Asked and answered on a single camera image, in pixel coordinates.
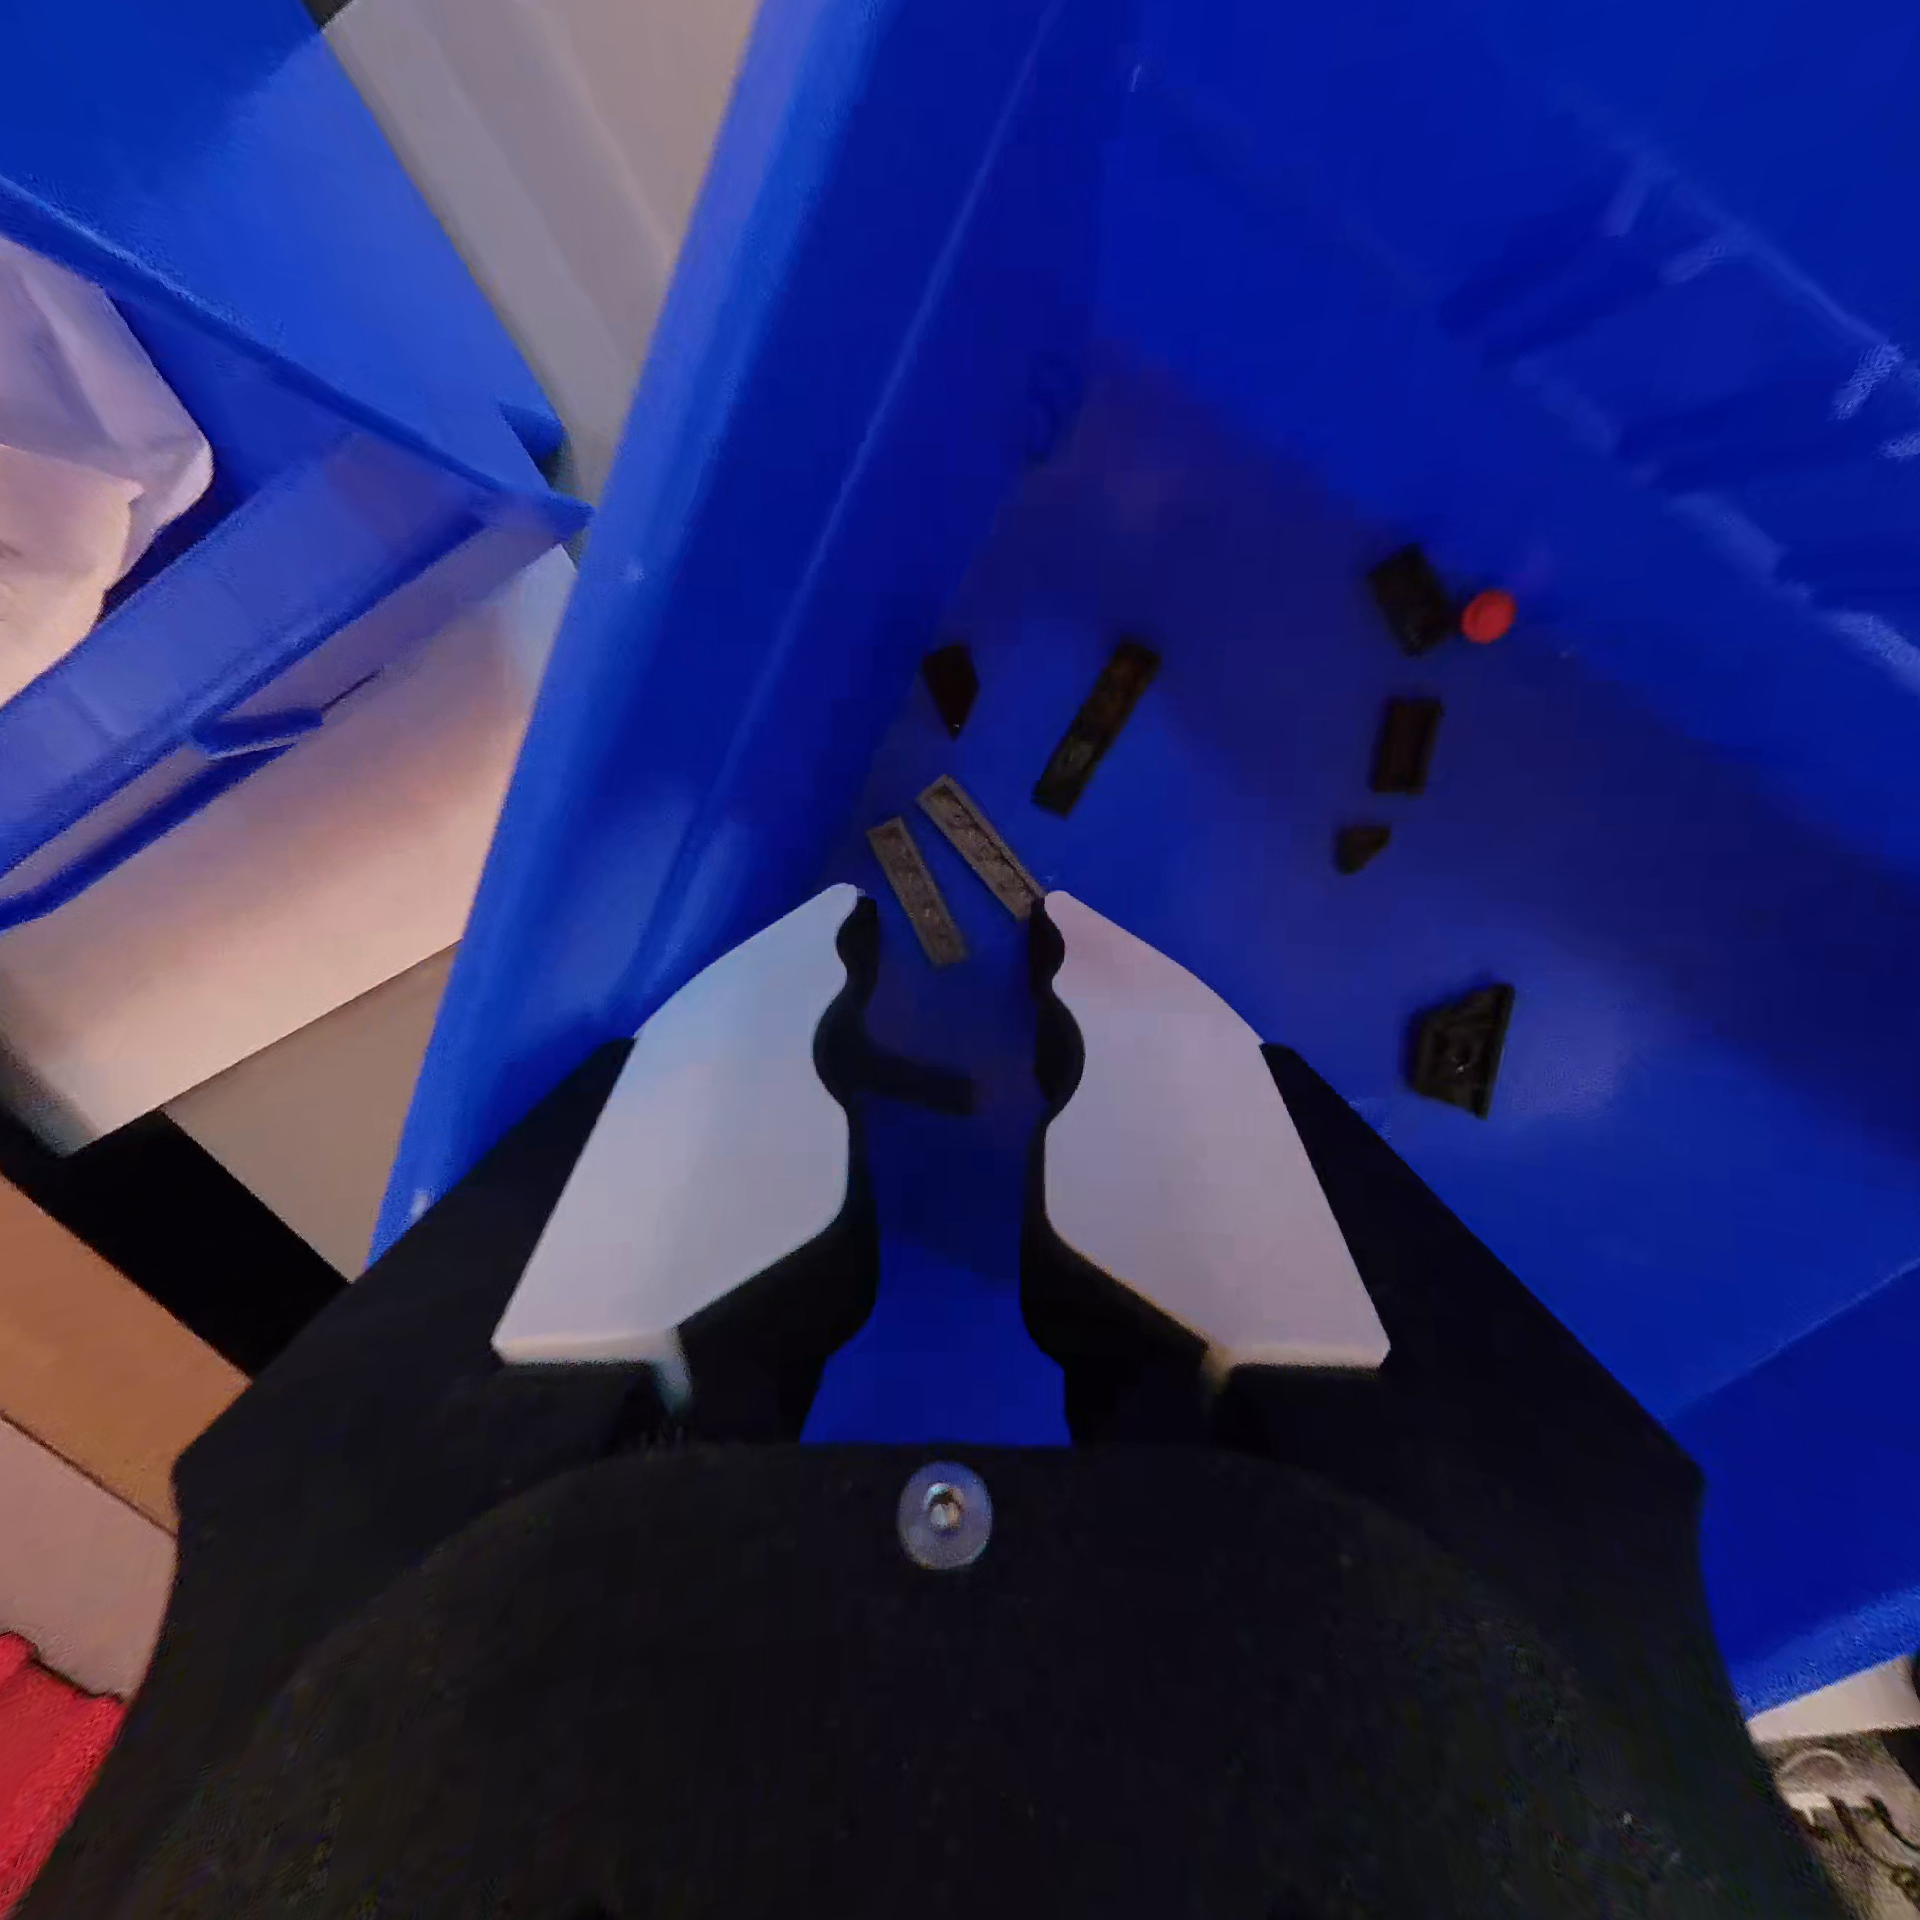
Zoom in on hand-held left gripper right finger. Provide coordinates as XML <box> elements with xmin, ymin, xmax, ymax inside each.
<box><xmin>1023</xmin><ymin>892</ymin><xmax>1391</xmax><ymax>1414</ymax></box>

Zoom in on small lego pieces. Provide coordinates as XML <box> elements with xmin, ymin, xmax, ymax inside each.
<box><xmin>863</xmin><ymin>545</ymin><xmax>1520</xmax><ymax>1123</ymax></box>

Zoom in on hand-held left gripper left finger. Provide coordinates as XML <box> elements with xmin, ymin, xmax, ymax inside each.
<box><xmin>491</xmin><ymin>884</ymin><xmax>881</xmax><ymax>1414</ymax></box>

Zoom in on red plastic bin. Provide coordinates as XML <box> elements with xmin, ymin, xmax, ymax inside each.
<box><xmin>0</xmin><ymin>1633</ymin><xmax>126</xmax><ymax>1892</ymax></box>

